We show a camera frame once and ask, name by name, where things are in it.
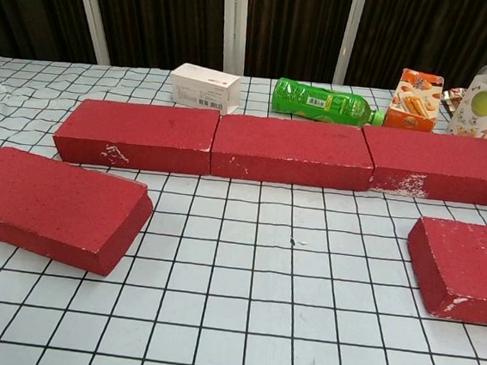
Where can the small white carton box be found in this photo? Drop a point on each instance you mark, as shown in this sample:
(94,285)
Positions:
(201,88)

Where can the green plastic drink bottle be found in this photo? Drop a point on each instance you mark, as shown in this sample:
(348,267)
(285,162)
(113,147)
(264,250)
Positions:
(312,100)

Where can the white black grid tablecloth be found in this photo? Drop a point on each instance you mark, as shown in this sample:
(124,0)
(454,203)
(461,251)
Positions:
(230,319)

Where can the orange snack box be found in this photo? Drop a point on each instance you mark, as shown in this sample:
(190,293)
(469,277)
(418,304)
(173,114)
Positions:
(410,108)

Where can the black pleated backdrop curtain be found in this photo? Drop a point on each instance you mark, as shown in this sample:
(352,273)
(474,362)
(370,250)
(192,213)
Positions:
(165,11)

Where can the shiny foil snack packet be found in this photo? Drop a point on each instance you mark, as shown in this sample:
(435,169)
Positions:
(452,99)

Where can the white metal frame post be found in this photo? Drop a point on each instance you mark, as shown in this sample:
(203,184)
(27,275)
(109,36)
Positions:
(351,37)
(237,26)
(91,12)

